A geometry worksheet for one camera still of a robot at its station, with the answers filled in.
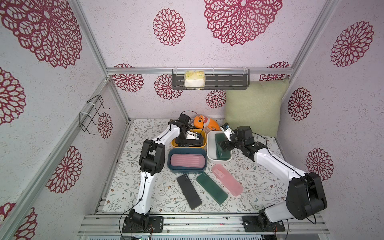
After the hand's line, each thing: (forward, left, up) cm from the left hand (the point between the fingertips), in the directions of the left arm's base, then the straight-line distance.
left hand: (185, 136), depth 104 cm
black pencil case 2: (-37, -4, -3) cm, 37 cm away
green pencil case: (-14, -24, 0) cm, 28 cm away
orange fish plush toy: (+12, -12, +2) cm, 17 cm away
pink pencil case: (-17, -2, -2) cm, 18 cm away
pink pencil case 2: (-30, -26, -3) cm, 40 cm away
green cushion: (+12, -49, +16) cm, 53 cm away
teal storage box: (-12, -2, +2) cm, 12 cm away
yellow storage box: (+2, -13, 0) cm, 13 cm away
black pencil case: (-9, 0, +6) cm, 11 cm away
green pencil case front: (-38, -20, -2) cm, 43 cm away
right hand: (-9, -24, +14) cm, 29 cm away
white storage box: (-7, -18, -2) cm, 19 cm away
